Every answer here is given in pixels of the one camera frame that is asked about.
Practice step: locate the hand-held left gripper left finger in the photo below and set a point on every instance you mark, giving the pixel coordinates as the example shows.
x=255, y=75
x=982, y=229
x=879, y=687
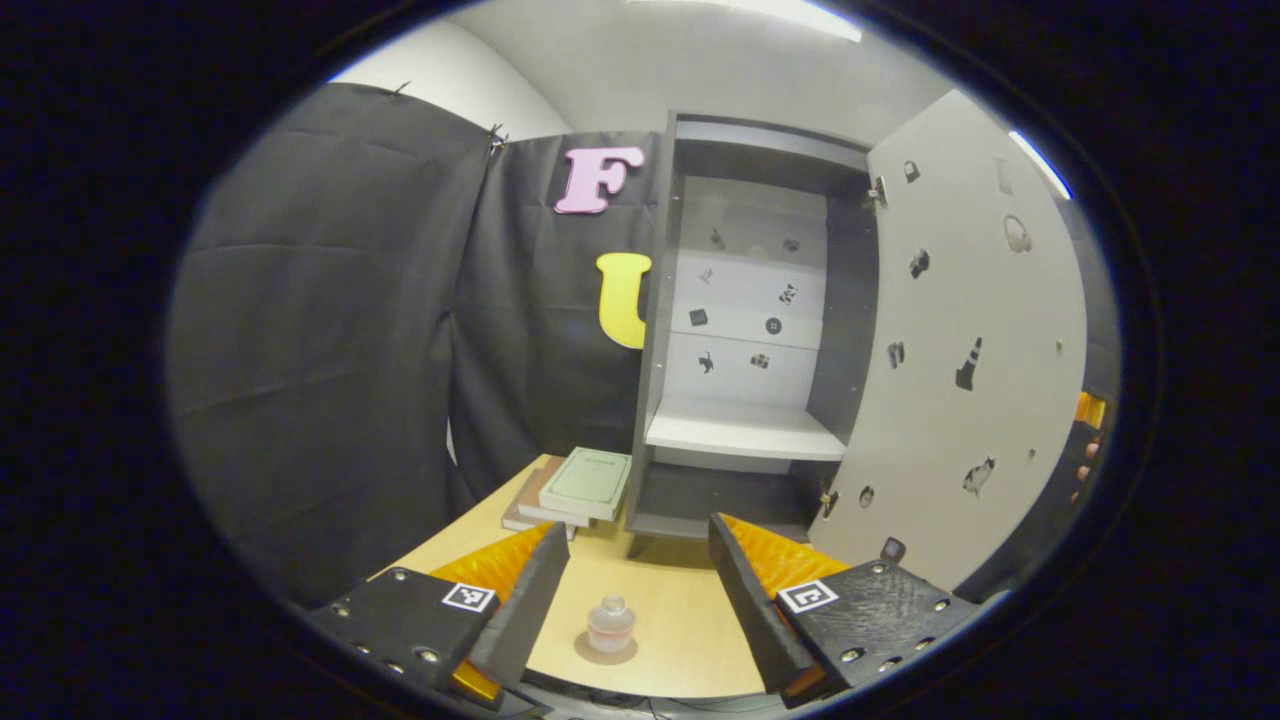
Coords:
x=525, y=610

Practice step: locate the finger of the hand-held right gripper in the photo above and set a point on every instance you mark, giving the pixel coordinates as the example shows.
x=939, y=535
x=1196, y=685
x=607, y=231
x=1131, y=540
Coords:
x=1091, y=410

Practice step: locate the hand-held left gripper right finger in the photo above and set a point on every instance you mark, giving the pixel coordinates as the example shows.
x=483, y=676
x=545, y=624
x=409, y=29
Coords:
x=750, y=610

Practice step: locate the round brown coaster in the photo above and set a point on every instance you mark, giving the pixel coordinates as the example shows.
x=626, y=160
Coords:
x=590, y=655

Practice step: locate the clear bottle with pink label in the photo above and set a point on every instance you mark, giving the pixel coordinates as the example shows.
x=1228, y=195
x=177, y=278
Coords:
x=611, y=625

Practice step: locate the grey cabinet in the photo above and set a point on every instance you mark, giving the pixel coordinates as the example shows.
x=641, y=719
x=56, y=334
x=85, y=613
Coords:
x=650, y=350

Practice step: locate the metal door hinge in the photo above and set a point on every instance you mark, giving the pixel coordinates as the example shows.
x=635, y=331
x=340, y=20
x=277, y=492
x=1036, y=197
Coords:
x=877, y=193
x=829, y=502

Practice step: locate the grey book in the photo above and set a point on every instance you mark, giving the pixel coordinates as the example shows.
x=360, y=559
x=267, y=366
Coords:
x=525, y=522

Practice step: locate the brown book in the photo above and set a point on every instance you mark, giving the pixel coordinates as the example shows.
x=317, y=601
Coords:
x=535, y=485

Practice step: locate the green notebook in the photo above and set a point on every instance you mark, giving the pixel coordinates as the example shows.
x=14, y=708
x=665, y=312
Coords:
x=588, y=482

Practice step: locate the narrow ceiling light panel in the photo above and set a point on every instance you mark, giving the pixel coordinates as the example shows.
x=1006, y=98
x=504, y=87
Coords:
x=1040, y=165

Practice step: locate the black backdrop cloth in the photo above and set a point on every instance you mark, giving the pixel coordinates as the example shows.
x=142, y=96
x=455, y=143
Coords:
x=320, y=350

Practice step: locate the wide ceiling light panel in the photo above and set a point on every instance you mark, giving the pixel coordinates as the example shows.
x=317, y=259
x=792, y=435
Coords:
x=770, y=14

